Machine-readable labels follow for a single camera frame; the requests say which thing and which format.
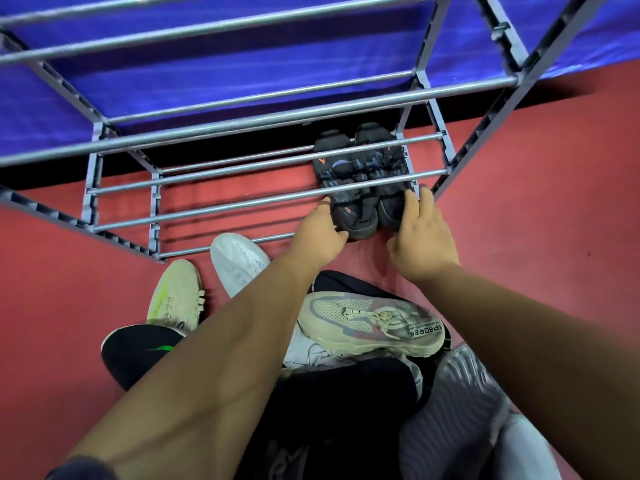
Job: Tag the person's right forearm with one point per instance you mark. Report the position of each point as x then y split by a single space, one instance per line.
540 354

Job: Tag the person's left forearm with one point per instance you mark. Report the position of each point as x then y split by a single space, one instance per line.
210 374

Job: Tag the pale yellow-green sneaker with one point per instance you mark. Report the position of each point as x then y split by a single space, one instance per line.
175 294

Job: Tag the blue printed fabric banner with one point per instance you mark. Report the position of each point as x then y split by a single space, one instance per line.
250 59

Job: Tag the grey metal shoe rack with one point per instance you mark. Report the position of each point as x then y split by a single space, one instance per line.
250 122

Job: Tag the person's right hand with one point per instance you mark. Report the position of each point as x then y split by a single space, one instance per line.
425 244

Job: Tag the person's left hand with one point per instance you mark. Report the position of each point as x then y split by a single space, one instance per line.
315 239

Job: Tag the white chunky sneaker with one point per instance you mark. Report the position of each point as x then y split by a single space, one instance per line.
237 262

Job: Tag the beige grey mesh sneaker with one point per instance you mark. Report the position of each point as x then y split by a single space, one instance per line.
350 319

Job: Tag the person's dark patterned sleeve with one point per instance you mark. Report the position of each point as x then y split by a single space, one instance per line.
80 469

